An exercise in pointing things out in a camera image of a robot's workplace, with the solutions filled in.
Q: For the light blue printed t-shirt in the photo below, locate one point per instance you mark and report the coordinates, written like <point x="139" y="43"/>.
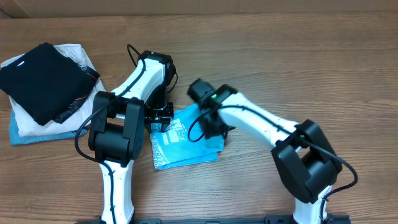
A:
<point x="172" y="147"/>

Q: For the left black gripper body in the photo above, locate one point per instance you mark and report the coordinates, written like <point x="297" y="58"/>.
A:
<point x="159" y="111"/>

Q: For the folded blue denim garment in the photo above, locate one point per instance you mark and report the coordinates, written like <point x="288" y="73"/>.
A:
<point x="52" y="133"/>

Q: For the folded black garment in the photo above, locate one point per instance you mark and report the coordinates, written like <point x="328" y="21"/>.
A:
<point x="48" y="85"/>

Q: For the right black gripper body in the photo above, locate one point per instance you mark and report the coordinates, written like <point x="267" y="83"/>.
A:
<point x="214" y="128"/>

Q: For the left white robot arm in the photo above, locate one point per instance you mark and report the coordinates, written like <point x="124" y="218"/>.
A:
<point x="121" y="118"/>

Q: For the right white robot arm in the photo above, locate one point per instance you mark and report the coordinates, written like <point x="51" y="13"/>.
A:
<point x="305" y="160"/>

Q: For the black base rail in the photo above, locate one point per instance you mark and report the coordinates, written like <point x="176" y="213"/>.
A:
<point x="211" y="220"/>

